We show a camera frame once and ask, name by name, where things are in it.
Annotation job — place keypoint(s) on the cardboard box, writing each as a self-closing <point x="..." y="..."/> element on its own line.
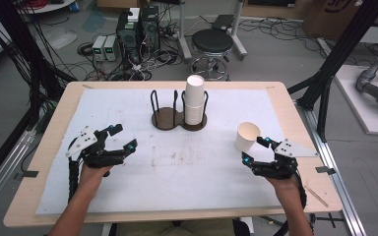
<point x="328" y="18"/>

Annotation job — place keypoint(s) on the grey power supply unit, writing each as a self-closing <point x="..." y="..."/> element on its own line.
<point x="98" y="48"/>
<point x="111" y="48"/>

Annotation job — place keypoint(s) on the light wooden table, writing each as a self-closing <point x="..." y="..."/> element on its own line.
<point x="46" y="141"/>

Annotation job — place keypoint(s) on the black metal frame post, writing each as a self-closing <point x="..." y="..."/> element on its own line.
<point x="344" y="46"/>
<point x="16" y="42"/>

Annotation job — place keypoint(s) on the person's right hand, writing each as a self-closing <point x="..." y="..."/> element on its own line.
<point x="287" y="188"/>

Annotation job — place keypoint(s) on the single white paper cup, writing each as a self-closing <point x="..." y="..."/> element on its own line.
<point x="245" y="137"/>

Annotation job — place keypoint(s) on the white foam mat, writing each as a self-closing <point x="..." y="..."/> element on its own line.
<point x="177" y="183"/>

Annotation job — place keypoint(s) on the stack of white paper cups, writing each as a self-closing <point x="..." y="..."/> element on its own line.
<point x="194" y="96"/>

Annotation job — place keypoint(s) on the person's khaki trousers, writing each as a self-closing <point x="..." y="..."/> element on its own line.
<point x="177" y="228"/>

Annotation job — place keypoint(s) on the aluminium rail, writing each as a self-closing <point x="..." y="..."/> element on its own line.
<point x="3" y="170"/>
<point x="334" y="183"/>

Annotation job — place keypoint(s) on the person's left hand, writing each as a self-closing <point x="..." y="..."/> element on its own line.
<point x="93" y="180"/>

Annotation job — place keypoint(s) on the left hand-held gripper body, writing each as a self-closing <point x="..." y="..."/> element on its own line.
<point x="95" y="154"/>

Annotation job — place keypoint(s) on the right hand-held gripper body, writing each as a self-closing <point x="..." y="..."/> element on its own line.
<point x="279" y="165"/>

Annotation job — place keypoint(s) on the black round stool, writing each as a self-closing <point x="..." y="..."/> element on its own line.
<point x="212" y="41"/>

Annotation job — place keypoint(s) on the white floor platform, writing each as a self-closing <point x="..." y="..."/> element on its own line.
<point x="357" y="105"/>

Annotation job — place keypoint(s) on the black tape piece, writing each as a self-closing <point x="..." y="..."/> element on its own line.
<point x="30" y="174"/>
<point x="325" y="170"/>

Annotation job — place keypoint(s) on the white metal stand leg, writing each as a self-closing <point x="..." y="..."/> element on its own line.
<point x="184" y="36"/>
<point x="238" y="32"/>

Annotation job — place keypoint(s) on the black computer tower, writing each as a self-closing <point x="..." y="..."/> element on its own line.
<point x="150" y="29"/>
<point x="128" y="36"/>

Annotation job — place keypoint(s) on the thin wooden stick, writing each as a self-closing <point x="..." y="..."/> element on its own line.
<point x="318" y="197"/>

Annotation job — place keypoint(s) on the black flat device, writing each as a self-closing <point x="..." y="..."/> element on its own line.
<point x="222" y="22"/>

